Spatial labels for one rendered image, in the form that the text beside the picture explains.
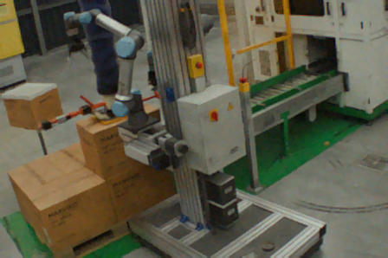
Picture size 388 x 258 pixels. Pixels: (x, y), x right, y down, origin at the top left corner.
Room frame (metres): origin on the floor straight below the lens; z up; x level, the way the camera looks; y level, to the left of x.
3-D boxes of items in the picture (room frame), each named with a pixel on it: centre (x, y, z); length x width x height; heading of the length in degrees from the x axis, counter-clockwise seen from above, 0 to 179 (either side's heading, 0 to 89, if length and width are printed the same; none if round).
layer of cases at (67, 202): (3.44, 1.04, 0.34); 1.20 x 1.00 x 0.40; 125
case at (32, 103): (4.62, 1.81, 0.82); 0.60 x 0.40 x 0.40; 54
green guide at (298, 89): (4.24, -1.08, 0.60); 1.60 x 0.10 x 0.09; 125
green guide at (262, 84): (4.68, -0.78, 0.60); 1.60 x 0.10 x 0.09; 125
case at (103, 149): (3.36, 0.62, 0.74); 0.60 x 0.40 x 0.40; 122
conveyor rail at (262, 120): (3.99, -0.83, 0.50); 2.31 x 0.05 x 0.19; 125
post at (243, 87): (3.50, -0.44, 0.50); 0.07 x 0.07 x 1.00; 35
